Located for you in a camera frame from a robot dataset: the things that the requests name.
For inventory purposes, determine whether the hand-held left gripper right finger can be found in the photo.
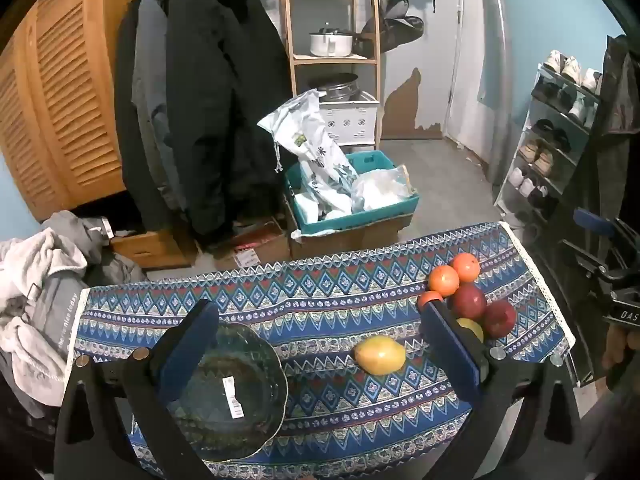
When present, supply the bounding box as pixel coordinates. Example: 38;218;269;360
421;300;584;480

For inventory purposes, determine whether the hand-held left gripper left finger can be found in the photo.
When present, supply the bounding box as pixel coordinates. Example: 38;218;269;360
52;300;219;480

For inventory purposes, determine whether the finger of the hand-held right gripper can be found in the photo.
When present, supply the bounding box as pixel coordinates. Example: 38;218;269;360
573;208;640;262
560;237;626;286

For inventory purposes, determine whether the clear glass bowl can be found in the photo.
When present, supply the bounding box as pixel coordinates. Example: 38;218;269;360
165;321;290;463

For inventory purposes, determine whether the dark red apple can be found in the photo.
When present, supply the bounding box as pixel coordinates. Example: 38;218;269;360
449;284;487;321

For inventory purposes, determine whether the person's right hand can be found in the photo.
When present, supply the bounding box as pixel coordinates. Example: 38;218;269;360
601;327;640;392

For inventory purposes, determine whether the bright red apple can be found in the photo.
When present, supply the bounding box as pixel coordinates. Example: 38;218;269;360
482;300;518;339

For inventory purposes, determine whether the medium orange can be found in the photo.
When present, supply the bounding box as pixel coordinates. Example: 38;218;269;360
428;264;460;296

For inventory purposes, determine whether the shoe rack with shoes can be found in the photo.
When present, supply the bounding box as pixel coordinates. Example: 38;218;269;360
506;49;604;222

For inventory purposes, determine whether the white shoe rack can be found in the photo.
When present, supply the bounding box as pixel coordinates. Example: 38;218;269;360
493;62;604;247

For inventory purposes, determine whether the large orange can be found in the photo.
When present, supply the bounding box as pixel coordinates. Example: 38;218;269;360
452;253;481;284

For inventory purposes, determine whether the wooden drawer box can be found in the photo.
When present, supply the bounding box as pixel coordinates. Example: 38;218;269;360
109;227;194;269

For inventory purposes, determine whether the dark grey garment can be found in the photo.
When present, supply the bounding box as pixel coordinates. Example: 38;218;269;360
41;210;149;292

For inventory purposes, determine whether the cardboard box with red label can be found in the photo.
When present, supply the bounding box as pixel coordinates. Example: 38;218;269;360
214;219;292;272

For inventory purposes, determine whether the blue patterned tablecloth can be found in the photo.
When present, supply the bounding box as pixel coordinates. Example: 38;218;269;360
67;221;577;480

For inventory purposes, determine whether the brown cardboard box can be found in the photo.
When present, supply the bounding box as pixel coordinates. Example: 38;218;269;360
287;211;414;261

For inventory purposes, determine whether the teal storage box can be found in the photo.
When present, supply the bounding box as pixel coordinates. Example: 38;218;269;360
284;150;421;236

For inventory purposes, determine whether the light grey fleece garment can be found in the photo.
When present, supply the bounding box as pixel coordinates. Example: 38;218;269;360
0;227;90;407

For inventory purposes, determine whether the clear plastic bag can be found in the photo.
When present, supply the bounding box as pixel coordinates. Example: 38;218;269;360
350;166;417;214

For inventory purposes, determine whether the white door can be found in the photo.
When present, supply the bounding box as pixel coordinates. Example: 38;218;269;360
442;0;496;157

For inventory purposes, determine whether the white printed rice bag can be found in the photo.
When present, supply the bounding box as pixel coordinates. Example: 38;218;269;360
257;88;359;222

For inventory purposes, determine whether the black hanging coat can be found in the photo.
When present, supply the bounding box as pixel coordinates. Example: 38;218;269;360
116;0;294;242

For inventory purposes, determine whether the white plastic basket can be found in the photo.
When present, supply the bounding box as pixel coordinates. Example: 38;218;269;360
318;91;382;147

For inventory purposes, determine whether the grey hanging jacket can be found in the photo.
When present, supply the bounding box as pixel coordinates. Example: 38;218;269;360
131;0;174;211

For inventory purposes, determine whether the wooden shelf unit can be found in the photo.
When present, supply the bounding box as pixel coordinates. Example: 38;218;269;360
279;0;384;153

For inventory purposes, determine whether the wooden louvred wardrobe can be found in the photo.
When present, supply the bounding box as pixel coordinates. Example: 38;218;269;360
0;0;146;222

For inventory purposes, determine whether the grey hanging bag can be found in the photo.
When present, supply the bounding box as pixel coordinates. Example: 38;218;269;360
360;0;426;56

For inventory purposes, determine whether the steel pot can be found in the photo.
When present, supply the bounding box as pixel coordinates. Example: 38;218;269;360
307;72;361;104

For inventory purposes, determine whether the white cooking pot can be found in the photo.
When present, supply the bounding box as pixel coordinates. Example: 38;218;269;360
308;22;358;58

